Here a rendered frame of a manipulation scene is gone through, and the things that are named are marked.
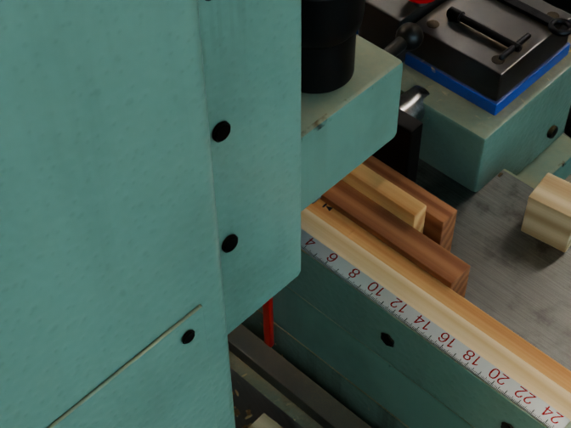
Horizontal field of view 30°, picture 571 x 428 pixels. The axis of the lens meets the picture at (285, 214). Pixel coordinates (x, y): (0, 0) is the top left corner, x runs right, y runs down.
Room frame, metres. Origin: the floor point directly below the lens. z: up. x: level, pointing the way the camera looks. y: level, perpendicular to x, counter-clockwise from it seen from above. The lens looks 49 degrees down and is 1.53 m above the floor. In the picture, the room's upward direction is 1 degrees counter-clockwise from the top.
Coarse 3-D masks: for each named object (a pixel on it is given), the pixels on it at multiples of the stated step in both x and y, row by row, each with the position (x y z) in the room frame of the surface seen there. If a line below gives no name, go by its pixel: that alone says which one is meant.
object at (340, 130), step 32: (384, 64) 0.53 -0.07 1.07; (320, 96) 0.50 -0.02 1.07; (352, 96) 0.50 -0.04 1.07; (384, 96) 0.52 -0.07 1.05; (320, 128) 0.47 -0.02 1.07; (352, 128) 0.50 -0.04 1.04; (384, 128) 0.52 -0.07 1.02; (320, 160) 0.47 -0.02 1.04; (352, 160) 0.50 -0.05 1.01; (320, 192) 0.47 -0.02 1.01
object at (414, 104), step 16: (400, 96) 0.62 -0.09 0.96; (416, 96) 0.62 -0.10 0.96; (400, 112) 0.56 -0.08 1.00; (416, 112) 0.60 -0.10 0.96; (400, 128) 0.55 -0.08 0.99; (416, 128) 0.55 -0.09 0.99; (400, 144) 0.55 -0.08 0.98; (416, 144) 0.55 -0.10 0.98; (384, 160) 0.56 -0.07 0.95; (400, 160) 0.55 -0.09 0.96; (416, 160) 0.55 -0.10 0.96
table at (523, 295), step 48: (432, 192) 0.57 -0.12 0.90; (480, 192) 0.57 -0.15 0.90; (528, 192) 0.57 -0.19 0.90; (480, 240) 0.52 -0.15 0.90; (528, 240) 0.52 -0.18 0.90; (288, 288) 0.48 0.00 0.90; (480, 288) 0.47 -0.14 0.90; (528, 288) 0.47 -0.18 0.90; (336, 336) 0.44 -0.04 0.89; (528, 336) 0.43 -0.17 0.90; (384, 384) 0.41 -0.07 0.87
